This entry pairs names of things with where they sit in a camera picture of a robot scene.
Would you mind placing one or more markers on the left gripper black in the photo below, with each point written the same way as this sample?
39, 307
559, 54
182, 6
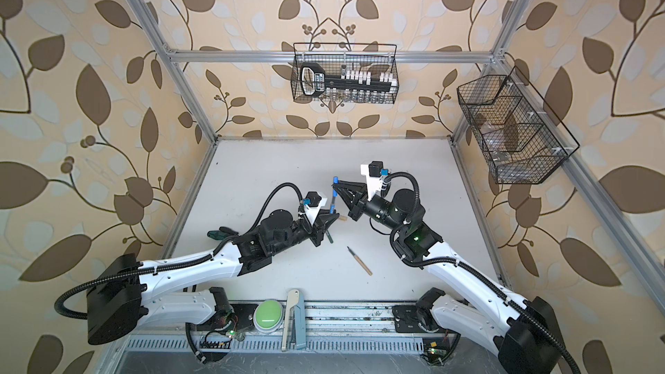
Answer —
319, 226

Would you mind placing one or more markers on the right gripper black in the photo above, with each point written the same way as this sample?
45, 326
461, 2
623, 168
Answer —
359, 197

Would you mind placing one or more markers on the blue pen cap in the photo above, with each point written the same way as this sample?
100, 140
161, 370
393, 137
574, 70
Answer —
335, 181

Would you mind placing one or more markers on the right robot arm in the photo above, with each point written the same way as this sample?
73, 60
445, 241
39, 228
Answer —
524, 335

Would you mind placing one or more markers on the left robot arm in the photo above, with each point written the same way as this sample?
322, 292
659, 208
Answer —
132, 293

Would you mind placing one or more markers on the beige pen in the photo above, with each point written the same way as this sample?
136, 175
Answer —
360, 262

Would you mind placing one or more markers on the green push button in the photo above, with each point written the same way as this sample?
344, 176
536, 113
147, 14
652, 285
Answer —
268, 316

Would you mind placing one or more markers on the black socket holder tool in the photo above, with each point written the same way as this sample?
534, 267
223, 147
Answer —
344, 82

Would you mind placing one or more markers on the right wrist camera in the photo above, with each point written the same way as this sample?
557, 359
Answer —
375, 175

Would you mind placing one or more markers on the beige blue handled tool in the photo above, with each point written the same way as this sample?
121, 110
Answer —
294, 323

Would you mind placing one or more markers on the aluminium front rail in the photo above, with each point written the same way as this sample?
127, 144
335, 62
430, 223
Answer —
375, 318

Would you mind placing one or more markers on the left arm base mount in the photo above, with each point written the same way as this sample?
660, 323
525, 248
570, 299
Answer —
240, 320

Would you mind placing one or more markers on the wire basket back wall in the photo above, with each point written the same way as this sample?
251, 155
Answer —
382, 55

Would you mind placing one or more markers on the wire basket wall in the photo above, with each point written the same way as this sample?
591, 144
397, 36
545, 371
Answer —
382, 55
521, 137

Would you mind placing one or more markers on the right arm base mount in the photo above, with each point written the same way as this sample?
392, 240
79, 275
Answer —
417, 319

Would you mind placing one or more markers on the wire basket right wall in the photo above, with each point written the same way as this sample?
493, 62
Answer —
521, 137

